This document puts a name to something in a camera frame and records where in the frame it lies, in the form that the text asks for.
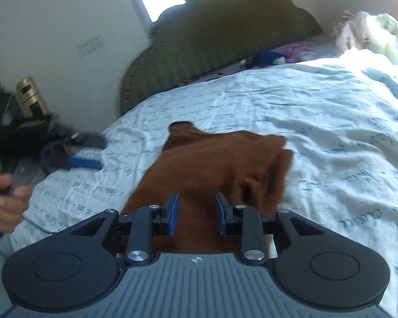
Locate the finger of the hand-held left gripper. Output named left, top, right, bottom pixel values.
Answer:
left=41, top=142, right=104, bottom=173
left=72, top=132, right=107, bottom=149

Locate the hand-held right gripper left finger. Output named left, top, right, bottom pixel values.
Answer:
left=70, top=193, right=180, bottom=266

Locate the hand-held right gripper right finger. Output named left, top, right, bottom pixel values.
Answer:
left=215, top=193, right=322, bottom=262

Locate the brown knitted garment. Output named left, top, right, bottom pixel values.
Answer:
left=119, top=121, right=294, bottom=259

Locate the pile of pale clothes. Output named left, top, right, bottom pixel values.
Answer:
left=332, top=10, right=398, bottom=68

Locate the person's left hand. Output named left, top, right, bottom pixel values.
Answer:
left=0, top=172, right=33, bottom=236

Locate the gold tower fan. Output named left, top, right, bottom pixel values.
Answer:
left=16, top=77, right=50, bottom=119

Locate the white printed blanket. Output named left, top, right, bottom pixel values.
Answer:
left=10, top=48, right=398, bottom=318

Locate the blue cloth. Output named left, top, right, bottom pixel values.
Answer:
left=254, top=51, right=280, bottom=68

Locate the green padded headboard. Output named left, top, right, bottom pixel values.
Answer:
left=119, top=0, right=324, bottom=116

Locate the purple cloth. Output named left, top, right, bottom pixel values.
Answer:
left=279, top=41, right=311, bottom=63

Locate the white wall socket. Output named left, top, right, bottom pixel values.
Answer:
left=78, top=33, right=107, bottom=57

